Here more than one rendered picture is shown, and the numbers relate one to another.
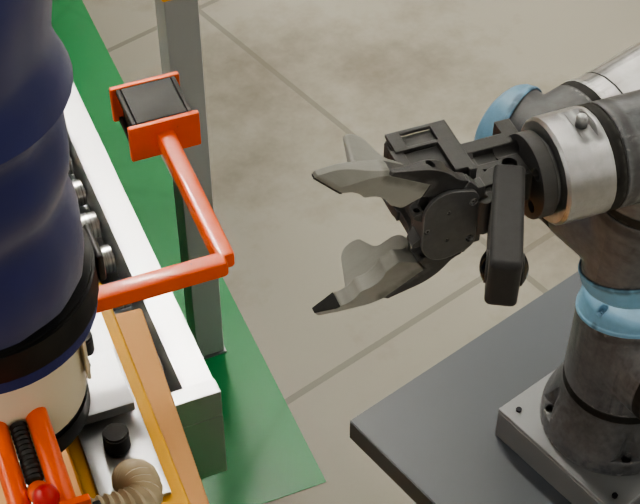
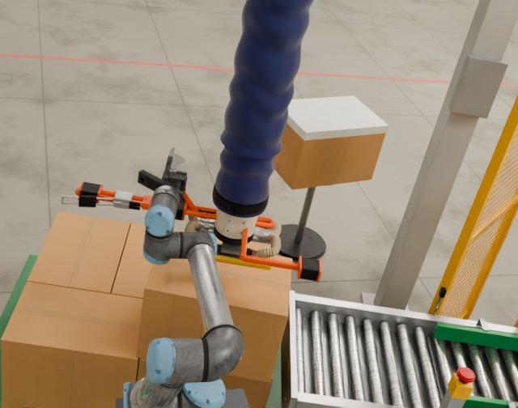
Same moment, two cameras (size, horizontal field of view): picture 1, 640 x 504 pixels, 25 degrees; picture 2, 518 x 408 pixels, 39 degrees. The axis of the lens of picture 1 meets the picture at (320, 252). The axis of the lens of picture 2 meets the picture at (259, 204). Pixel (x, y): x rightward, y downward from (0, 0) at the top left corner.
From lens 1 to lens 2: 2.74 m
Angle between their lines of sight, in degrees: 77
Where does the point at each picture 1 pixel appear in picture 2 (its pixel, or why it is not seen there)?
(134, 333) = (278, 311)
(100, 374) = (233, 248)
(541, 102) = (205, 237)
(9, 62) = (228, 125)
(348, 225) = not seen: outside the picture
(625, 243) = not seen: hidden behind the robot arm
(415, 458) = not seen: hidden behind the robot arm
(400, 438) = (228, 396)
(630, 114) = (163, 196)
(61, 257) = (223, 183)
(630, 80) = (200, 251)
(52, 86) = (233, 144)
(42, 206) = (223, 163)
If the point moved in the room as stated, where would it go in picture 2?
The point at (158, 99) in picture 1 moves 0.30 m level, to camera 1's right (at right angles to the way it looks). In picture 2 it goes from (310, 265) to (280, 308)
